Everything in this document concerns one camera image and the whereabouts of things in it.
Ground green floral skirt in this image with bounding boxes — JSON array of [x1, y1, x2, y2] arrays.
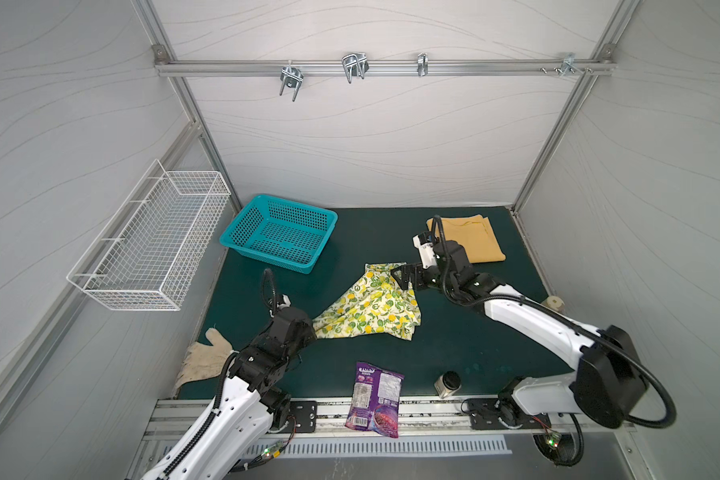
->
[[313, 263, 422, 341]]

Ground yellow skirt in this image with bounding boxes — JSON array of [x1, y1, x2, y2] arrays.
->
[[442, 215, 506, 264]]

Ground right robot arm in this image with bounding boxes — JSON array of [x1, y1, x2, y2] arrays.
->
[[391, 216, 678, 429]]

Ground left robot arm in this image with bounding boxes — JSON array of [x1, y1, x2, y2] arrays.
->
[[143, 268, 316, 479]]

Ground green table mat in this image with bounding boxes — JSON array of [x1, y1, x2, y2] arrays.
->
[[203, 208, 568, 398]]

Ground beige work glove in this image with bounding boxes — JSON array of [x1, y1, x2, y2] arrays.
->
[[174, 327, 234, 391]]

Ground teal plastic basket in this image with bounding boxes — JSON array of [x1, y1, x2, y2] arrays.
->
[[220, 195, 338, 274]]

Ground purple snack bag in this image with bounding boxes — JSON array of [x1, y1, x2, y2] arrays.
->
[[345, 362, 404, 438]]

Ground small black-lidded jar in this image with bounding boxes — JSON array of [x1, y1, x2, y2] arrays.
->
[[434, 371, 462, 399]]

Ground small white bottle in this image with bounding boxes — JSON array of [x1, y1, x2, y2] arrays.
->
[[543, 295, 565, 313]]

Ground metal clamp right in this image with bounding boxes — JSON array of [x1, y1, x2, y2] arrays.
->
[[417, 53, 429, 77]]

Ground metal u-bolt clamp middle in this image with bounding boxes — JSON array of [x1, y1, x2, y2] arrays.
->
[[341, 52, 369, 84]]

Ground metal u-bolt clamp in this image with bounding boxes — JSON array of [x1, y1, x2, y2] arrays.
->
[[279, 65, 304, 102], [341, 52, 369, 84]]

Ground metal u-bolt clamp left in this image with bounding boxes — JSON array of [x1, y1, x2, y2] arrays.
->
[[279, 65, 304, 102]]

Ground aluminium cross bar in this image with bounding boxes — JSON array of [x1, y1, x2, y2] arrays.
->
[[155, 57, 617, 78]]

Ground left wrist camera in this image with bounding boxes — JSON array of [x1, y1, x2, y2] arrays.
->
[[277, 294, 291, 309]]

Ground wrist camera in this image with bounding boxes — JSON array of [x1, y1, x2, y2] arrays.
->
[[277, 294, 291, 309], [413, 232, 437, 269]]

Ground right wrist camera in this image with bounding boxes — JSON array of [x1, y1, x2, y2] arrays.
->
[[413, 232, 437, 269]]

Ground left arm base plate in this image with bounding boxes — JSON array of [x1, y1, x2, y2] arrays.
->
[[270, 401, 317, 434]]

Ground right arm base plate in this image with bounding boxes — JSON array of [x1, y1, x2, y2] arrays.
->
[[460, 397, 551, 430]]

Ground white wire basket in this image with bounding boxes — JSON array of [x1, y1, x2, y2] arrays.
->
[[66, 160, 230, 312]]

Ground metal corner bracket bolts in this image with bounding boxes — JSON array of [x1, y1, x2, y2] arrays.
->
[[540, 54, 593, 78]]

